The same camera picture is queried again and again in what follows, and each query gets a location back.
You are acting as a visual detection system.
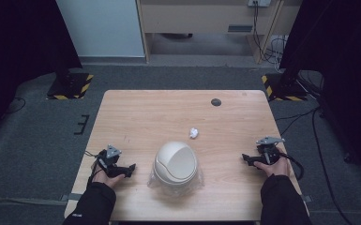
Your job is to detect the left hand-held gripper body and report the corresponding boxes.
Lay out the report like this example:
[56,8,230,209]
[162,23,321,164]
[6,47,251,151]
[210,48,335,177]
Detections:
[97,143,123,178]

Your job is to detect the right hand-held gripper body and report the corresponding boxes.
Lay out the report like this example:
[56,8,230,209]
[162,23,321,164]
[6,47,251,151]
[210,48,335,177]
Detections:
[255,135,286,166]

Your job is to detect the person's left hand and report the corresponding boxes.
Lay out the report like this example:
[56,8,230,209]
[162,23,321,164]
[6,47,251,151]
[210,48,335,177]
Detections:
[91,160,127,189]

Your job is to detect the person's right hand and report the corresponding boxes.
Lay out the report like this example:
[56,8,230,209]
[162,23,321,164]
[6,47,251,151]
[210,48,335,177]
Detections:
[253,147,292,178]

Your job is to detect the white swing-lid trash can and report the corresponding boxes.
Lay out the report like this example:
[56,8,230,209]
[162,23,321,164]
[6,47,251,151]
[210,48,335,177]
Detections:
[152,141,199,189]

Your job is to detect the clear plastic bag liner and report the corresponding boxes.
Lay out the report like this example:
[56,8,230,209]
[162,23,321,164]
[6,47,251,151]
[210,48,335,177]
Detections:
[146,164,206,198]

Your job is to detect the striped black stand base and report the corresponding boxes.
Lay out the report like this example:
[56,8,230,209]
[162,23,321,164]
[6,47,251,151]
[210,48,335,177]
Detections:
[46,72,95,101]
[261,72,309,102]

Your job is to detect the black curtain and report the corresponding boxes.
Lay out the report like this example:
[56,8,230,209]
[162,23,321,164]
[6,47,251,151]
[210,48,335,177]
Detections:
[0,0,83,143]
[278,0,361,188]

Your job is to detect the white panel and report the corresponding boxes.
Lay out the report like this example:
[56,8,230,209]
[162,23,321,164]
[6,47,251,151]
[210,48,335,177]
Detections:
[55,0,146,58]

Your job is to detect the grey power strip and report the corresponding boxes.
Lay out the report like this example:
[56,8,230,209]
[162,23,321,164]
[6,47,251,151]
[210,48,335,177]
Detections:
[247,0,272,8]

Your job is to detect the light wooden desk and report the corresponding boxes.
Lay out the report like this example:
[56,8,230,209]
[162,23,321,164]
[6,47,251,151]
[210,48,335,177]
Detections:
[136,0,303,65]

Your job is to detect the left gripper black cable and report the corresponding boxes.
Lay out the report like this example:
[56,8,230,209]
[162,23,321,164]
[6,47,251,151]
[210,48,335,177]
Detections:
[84,150,105,188]

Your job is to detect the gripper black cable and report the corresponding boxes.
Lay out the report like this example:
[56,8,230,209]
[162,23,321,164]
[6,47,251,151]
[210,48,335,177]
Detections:
[280,152,305,182]
[84,150,105,188]

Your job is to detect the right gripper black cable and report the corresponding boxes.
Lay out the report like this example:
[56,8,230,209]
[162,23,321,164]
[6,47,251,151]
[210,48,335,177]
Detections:
[280,152,305,182]

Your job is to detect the thin black floor cable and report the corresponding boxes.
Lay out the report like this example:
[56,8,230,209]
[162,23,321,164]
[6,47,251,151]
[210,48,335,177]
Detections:
[5,96,27,115]

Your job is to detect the black hanging cables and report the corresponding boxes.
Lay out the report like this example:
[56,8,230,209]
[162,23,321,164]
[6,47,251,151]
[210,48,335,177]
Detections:
[251,1,288,66]

